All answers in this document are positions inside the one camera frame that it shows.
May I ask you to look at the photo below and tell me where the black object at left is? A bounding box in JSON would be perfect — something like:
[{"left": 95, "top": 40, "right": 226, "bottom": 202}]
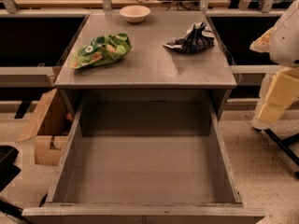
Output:
[{"left": 0, "top": 145, "right": 32, "bottom": 224}]

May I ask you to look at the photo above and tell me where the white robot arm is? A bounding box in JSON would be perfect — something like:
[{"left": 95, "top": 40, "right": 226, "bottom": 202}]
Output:
[{"left": 249, "top": 0, "right": 299, "bottom": 130}]

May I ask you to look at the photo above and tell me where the black chair base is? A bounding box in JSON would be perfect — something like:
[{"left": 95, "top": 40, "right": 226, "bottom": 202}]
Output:
[{"left": 263, "top": 129, "right": 299, "bottom": 166}]

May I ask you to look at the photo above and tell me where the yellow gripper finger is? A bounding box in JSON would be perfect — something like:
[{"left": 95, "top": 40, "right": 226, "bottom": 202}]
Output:
[
  {"left": 251, "top": 68, "right": 299, "bottom": 130},
  {"left": 249, "top": 28, "right": 274, "bottom": 53}
]

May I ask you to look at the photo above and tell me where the white bowl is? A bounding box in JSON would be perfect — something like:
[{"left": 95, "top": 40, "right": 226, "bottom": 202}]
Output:
[{"left": 120, "top": 5, "right": 150, "bottom": 23}]

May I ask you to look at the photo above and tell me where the green chip bag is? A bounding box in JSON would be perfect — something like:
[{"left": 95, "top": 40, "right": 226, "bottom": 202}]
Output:
[{"left": 69, "top": 33, "right": 132, "bottom": 69}]

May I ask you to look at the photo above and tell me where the open grey top drawer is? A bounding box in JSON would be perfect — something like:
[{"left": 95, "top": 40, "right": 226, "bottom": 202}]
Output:
[{"left": 23, "top": 91, "right": 264, "bottom": 224}]

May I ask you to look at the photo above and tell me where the grey cabinet with top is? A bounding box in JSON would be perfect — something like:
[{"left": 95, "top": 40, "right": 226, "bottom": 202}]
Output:
[{"left": 55, "top": 8, "right": 236, "bottom": 112}]

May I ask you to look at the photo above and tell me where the cardboard box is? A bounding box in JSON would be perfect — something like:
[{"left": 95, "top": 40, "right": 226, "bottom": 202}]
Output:
[{"left": 17, "top": 89, "right": 73, "bottom": 166}]

